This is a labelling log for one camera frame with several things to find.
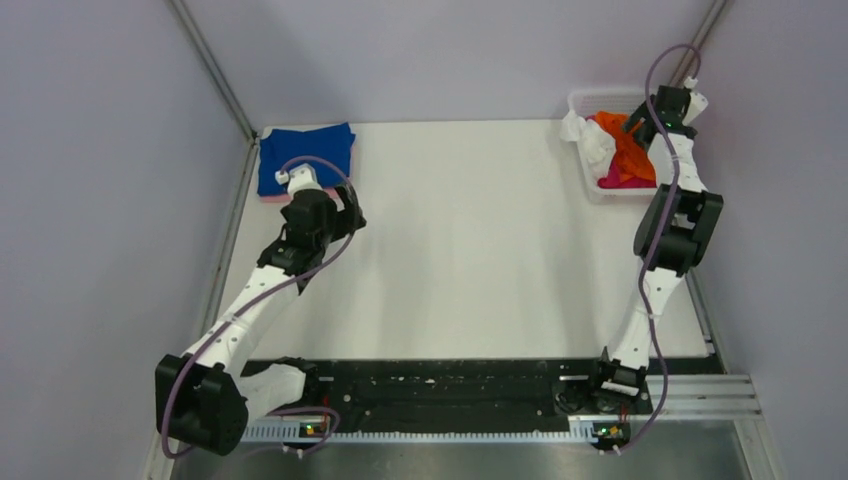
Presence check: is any orange t shirt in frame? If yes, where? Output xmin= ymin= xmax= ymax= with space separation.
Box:
xmin=592 ymin=111 xmax=656 ymax=181

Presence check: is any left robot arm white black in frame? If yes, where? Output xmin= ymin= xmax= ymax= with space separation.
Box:
xmin=154 ymin=185 xmax=367 ymax=459

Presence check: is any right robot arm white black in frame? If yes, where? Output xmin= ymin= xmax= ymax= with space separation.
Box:
xmin=586 ymin=86 xmax=724 ymax=412

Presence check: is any folded pink t shirt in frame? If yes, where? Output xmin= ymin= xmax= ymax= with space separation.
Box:
xmin=257 ymin=155 xmax=359 ymax=203

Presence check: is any folded blue t shirt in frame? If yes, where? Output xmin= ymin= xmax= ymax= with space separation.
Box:
xmin=257 ymin=123 xmax=356 ymax=201

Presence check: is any white plastic laundry basket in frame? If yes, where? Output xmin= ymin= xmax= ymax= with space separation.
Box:
xmin=560 ymin=87 xmax=656 ymax=204

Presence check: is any crumpled white t shirt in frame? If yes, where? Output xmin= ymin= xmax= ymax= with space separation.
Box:
xmin=559 ymin=111 xmax=616 ymax=168

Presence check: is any crumpled magenta t shirt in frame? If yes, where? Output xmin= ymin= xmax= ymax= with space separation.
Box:
xmin=596 ymin=163 xmax=656 ymax=190

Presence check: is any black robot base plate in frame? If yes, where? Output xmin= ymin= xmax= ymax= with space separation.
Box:
xmin=279 ymin=357 xmax=623 ymax=434

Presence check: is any aluminium frame rail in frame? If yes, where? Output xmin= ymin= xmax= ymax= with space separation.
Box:
xmin=658 ymin=374 xmax=762 ymax=421

